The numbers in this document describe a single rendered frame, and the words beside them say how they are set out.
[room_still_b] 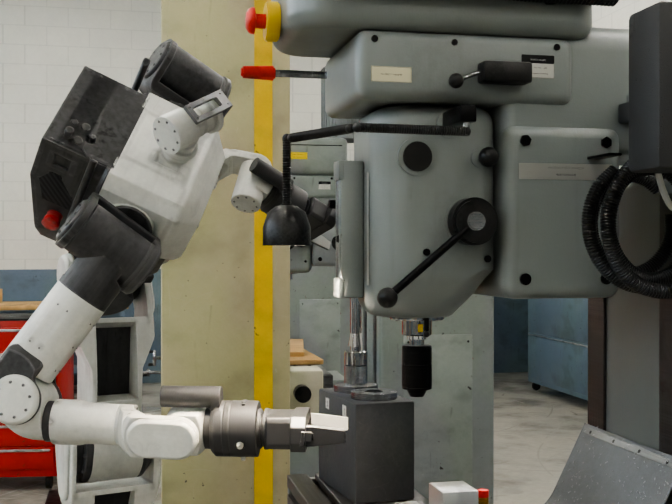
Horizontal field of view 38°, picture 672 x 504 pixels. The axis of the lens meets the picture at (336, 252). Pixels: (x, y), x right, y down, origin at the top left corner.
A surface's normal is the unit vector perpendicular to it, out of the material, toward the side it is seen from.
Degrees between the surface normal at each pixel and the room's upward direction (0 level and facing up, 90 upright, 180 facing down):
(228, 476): 90
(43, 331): 80
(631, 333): 90
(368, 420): 90
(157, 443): 101
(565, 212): 90
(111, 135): 57
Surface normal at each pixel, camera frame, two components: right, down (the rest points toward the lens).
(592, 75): 0.22, 0.00
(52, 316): -0.03, -0.17
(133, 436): -0.04, 0.19
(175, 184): 0.43, -0.54
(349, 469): -0.94, 0.00
